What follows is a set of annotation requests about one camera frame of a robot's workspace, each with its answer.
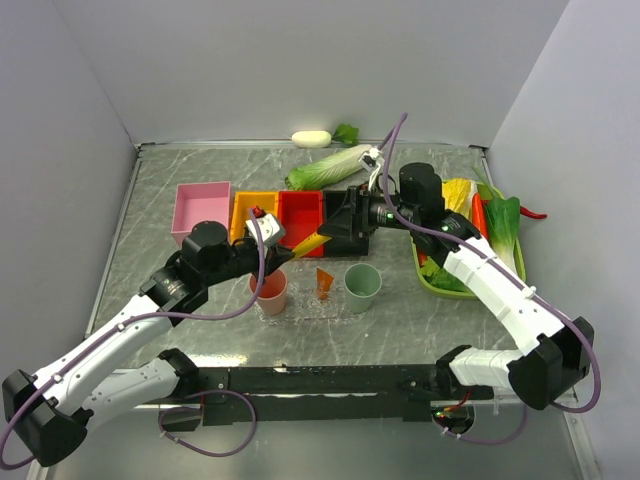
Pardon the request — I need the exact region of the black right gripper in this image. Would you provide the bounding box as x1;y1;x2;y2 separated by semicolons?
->
316;181;419;242

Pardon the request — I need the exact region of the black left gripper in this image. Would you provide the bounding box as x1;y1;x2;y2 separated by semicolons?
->
203;239;294;286

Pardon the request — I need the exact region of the yellow toothpaste tube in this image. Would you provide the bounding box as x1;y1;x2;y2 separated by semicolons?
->
292;232;330;259

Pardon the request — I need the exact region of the pink plastic cup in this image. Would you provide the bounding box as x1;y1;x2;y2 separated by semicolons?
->
257;269;288;316

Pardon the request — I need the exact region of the orange toothpaste tube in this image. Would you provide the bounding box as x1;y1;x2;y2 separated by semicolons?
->
316;268;334;300

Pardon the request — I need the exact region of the clear textured acrylic tray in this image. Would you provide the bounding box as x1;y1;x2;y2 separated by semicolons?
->
253;282;364;326

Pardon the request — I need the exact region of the mint green plastic cup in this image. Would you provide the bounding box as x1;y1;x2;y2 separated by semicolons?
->
344;263;382;313

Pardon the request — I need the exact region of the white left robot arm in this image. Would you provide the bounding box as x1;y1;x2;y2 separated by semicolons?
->
2;214;294;467

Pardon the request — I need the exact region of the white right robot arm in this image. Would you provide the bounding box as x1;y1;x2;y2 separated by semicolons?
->
318;154;602;412

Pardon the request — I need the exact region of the lime green vegetable tray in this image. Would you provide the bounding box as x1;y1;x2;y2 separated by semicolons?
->
412;181;526;300

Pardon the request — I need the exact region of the black storage bin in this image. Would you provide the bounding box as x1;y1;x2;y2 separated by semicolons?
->
323;190;369;258

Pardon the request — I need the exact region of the red storage bin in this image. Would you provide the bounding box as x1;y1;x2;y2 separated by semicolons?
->
277;190;324;249

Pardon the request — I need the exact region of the green napa cabbage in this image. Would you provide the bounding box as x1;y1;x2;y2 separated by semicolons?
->
285;144;372;191

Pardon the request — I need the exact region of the yellow storage bin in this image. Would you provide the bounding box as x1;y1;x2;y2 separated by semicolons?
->
229;191;279;241

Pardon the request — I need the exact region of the white radish with leaves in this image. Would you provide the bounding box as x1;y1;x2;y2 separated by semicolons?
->
291;123;360;148

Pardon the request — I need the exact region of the pink drawer box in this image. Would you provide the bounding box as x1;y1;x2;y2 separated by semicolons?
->
171;181;231;246

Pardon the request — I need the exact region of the yellow napa cabbage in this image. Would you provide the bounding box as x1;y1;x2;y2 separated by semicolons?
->
442;178;477;220

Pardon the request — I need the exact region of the orange carrot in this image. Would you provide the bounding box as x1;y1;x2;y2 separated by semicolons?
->
471;193;489;240

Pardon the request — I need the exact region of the green bok choy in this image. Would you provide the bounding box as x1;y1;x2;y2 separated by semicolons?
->
473;167;520;273

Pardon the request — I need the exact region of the red chili pepper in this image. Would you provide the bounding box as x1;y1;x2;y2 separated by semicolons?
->
520;206;548;220

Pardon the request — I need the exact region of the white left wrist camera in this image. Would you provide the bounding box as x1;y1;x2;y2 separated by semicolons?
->
245;205;286;249

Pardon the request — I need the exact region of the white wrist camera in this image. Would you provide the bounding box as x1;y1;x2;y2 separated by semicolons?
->
245;205;286;249
358;147;385;192

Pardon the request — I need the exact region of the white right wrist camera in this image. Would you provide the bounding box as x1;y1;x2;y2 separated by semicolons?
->
358;147;385;192

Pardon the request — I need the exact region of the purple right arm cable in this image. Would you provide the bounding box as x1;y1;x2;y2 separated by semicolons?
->
377;112;602;446

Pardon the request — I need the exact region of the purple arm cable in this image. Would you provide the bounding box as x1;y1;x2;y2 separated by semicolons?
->
377;112;602;446
0;214;266;469

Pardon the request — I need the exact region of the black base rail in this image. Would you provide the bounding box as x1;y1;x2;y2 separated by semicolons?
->
158;364;494;426

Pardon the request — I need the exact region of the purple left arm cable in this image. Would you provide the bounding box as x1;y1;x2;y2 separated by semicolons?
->
0;214;266;469

